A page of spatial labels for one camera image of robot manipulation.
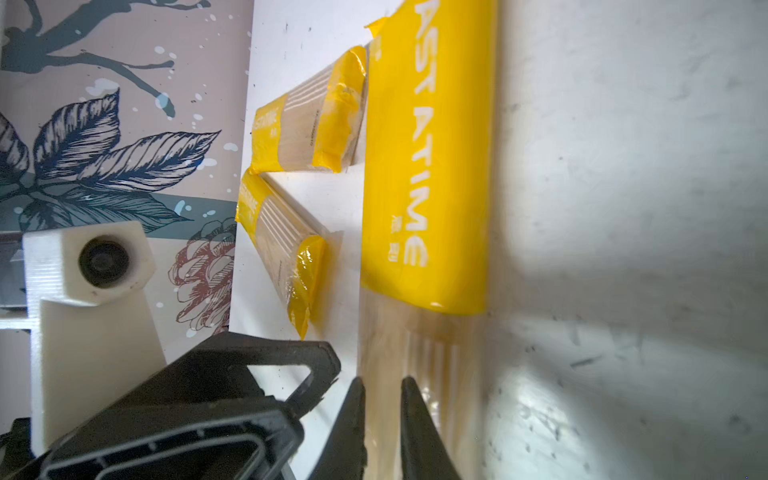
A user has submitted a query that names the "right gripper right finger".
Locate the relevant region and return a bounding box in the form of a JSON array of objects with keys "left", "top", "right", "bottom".
[{"left": 400, "top": 377, "right": 461, "bottom": 480}]

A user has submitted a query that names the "yellow pasta bag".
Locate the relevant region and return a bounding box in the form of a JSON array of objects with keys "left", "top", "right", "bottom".
[
  {"left": 357, "top": 1, "right": 498, "bottom": 479},
  {"left": 249, "top": 46, "right": 368, "bottom": 173},
  {"left": 235, "top": 170, "right": 327, "bottom": 339}
]

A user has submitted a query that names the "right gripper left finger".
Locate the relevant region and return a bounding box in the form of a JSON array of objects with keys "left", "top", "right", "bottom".
[{"left": 308, "top": 377, "right": 367, "bottom": 480}]

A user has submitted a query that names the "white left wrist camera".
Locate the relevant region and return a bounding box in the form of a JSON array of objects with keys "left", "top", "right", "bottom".
[{"left": 22, "top": 221, "right": 166, "bottom": 455}]

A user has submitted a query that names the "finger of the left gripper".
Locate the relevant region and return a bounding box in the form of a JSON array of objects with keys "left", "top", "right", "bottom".
[
  {"left": 38, "top": 397, "right": 304, "bottom": 479},
  {"left": 113, "top": 331, "right": 342, "bottom": 421}
]

